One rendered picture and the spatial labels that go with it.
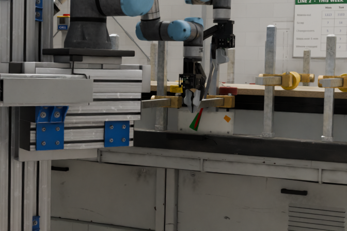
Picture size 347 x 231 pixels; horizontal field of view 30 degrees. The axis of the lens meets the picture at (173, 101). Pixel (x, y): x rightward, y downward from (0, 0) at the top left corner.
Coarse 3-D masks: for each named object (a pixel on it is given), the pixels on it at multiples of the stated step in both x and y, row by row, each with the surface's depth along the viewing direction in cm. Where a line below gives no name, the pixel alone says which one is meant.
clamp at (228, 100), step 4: (208, 96) 282; (212, 96) 282; (216, 96) 281; (220, 96) 280; (224, 96) 280; (228, 96) 279; (232, 96) 280; (224, 100) 280; (228, 100) 279; (232, 100) 280; (224, 104) 280; (228, 104) 279; (232, 104) 280
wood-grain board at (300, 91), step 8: (152, 88) 311; (168, 88) 308; (240, 88) 294; (248, 88) 296; (256, 88) 299; (264, 88) 302; (280, 88) 309; (296, 88) 316; (304, 88) 319; (312, 88) 323; (320, 88) 326; (336, 88) 334; (296, 96) 284; (304, 96) 283; (312, 96) 281; (320, 96) 280; (336, 96) 277; (344, 96) 276
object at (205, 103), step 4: (204, 100) 258; (208, 100) 262; (212, 100) 266; (216, 100) 271; (220, 100) 276; (200, 104) 254; (204, 104) 258; (208, 104) 262; (212, 104) 267; (216, 104) 271; (220, 104) 276
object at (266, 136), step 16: (144, 128) 301; (160, 128) 292; (144, 144) 294; (160, 144) 291; (176, 144) 288; (192, 144) 285; (208, 144) 282; (224, 144) 279; (240, 144) 276; (256, 144) 273; (272, 144) 270; (288, 144) 268; (304, 144) 265; (320, 144) 263; (336, 144) 260; (320, 160) 263; (336, 160) 260
